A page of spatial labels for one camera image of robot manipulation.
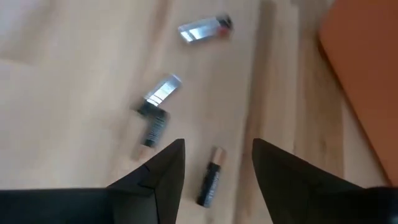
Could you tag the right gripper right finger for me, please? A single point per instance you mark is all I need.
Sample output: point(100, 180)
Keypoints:
point(298, 199)

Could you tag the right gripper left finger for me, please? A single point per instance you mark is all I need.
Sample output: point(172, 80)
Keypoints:
point(140, 202)

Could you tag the black copper Duracell battery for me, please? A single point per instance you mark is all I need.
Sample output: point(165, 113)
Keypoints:
point(154, 127)
point(210, 183)

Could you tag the silver Energizer battery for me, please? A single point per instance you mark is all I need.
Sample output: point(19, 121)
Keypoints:
point(202, 29)
point(163, 90)

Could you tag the orange plastic bin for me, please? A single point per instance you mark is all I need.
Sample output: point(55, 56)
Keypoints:
point(367, 77)

